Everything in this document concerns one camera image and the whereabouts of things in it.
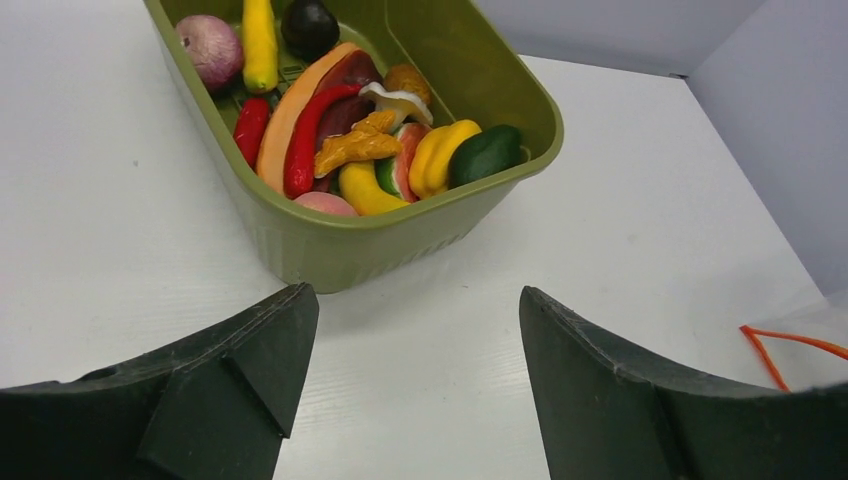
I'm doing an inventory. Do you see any white mushroom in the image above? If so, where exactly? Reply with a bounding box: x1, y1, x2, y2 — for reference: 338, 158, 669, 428
359, 82, 433, 133

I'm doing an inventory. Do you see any olive green plastic basket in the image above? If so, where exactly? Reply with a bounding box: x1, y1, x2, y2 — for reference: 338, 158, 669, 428
146, 1, 564, 294

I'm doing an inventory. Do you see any yellow bell pepper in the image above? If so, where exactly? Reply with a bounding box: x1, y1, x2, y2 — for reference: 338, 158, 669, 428
408, 119, 482, 200

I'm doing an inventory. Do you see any long red chili pepper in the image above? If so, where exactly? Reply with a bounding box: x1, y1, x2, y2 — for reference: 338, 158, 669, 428
283, 84, 362, 200

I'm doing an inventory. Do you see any yellow banana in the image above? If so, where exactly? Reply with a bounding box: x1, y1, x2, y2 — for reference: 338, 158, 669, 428
338, 161, 410, 216

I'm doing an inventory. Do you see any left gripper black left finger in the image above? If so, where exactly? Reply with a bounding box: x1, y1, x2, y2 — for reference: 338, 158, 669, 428
1, 283, 319, 479

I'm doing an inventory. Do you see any dark green avocado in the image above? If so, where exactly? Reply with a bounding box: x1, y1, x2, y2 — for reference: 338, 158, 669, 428
448, 124, 522, 189

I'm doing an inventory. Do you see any short red chili pepper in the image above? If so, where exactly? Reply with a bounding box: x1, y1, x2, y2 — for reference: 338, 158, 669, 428
233, 97, 271, 170

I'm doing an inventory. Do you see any clear zip bag orange zipper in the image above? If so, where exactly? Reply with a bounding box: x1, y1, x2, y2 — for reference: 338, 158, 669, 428
739, 290, 847, 392

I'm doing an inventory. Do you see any pink peach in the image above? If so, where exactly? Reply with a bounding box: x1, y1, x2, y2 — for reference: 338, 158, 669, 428
294, 191, 358, 216

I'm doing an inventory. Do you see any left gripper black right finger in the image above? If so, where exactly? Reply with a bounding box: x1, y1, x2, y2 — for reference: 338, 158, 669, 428
519, 286, 847, 479

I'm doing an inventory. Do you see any dark purple plum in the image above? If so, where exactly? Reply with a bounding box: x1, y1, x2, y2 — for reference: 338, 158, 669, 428
281, 0, 340, 62

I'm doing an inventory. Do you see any watermelon slice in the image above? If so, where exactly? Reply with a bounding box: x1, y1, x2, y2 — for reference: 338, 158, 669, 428
374, 123, 431, 203

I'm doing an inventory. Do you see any long yellow chili pepper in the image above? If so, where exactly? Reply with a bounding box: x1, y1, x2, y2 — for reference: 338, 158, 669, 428
241, 0, 279, 94

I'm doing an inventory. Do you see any brown kiwi fruit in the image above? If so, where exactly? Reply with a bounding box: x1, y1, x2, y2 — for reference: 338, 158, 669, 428
383, 63, 432, 106

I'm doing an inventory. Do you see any orange fried chicken piece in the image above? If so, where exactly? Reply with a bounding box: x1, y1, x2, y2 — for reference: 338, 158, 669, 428
313, 110, 402, 178

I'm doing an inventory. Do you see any purple red onion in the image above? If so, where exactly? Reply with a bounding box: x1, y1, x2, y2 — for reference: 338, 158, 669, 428
175, 14, 244, 92

